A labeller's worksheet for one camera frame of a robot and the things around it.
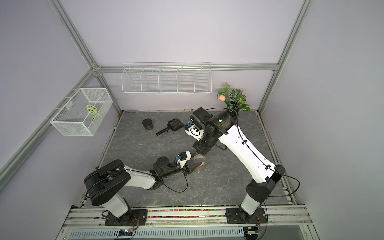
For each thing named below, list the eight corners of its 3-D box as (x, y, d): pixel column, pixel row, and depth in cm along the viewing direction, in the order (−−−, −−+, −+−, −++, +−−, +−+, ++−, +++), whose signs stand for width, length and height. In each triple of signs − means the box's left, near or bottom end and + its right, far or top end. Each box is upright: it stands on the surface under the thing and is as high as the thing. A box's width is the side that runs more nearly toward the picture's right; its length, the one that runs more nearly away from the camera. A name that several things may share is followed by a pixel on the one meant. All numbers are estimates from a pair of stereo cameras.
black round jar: (143, 130, 112) (141, 126, 108) (145, 122, 117) (143, 118, 113) (152, 130, 112) (151, 126, 108) (154, 122, 117) (153, 118, 113)
